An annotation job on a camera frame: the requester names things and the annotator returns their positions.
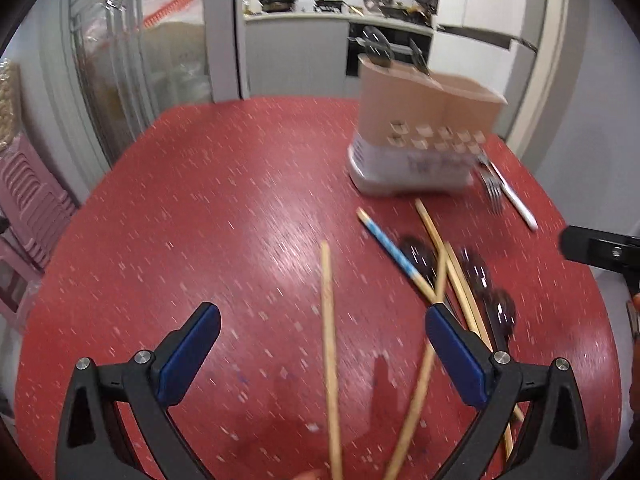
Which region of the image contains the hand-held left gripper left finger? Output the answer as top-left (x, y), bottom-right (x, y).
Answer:
top-left (55, 302), bottom-right (222, 480)

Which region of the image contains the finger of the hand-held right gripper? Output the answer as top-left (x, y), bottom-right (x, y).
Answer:
top-left (559, 226), bottom-right (640, 295)

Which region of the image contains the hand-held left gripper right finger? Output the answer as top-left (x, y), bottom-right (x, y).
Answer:
top-left (425, 304), bottom-right (588, 480)

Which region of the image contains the plain wooden chopstick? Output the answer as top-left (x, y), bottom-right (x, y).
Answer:
top-left (444, 241), bottom-right (525, 423)
top-left (414, 199), bottom-right (515, 461)
top-left (384, 249), bottom-right (448, 480)
top-left (320, 241), bottom-right (344, 480)

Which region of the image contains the blue patterned wooden chopstick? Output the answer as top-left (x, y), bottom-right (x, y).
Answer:
top-left (356, 207), bottom-right (437, 305)

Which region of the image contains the metal fork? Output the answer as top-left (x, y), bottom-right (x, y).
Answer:
top-left (478, 157), bottom-right (505, 215)

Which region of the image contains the stack of pink plastic stools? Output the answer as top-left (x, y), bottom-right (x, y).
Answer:
top-left (0, 135), bottom-right (80, 321)

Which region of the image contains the glass sliding door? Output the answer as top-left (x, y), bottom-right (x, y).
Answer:
top-left (60, 0), bottom-right (236, 161)

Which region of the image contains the black built-in oven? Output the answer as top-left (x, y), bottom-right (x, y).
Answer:
top-left (345, 22), bottom-right (435, 79)

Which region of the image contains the dark cooking pot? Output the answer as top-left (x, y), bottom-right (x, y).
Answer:
top-left (381, 4), bottom-right (432, 25)

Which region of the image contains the grey kitchen counter cabinet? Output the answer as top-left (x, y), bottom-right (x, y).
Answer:
top-left (244, 10), bottom-right (436, 98)

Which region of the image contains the red plastic basket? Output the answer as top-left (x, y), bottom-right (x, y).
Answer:
top-left (141, 0), bottom-right (195, 29)

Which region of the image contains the white-handled metal utensil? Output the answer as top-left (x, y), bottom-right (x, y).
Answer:
top-left (482, 154), bottom-right (539, 232)

